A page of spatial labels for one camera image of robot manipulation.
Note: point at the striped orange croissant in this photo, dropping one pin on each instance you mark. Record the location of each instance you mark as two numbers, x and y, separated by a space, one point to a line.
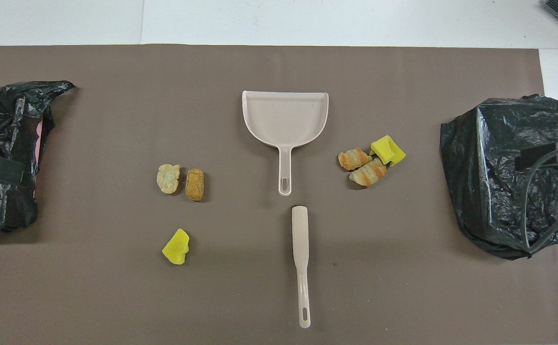
367 173
353 159

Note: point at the yellow sponge with green pad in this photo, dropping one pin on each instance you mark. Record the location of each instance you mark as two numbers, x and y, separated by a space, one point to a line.
176 248

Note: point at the beige plastic dustpan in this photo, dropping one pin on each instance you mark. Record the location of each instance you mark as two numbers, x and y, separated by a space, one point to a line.
283 117

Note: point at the black bagged bin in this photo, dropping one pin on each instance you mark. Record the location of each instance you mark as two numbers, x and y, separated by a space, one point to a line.
499 201

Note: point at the brown paper table mat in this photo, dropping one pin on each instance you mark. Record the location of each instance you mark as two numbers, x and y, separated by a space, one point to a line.
259 62

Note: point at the beige hand brush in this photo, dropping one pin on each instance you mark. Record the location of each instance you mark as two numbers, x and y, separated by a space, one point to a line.
301 235

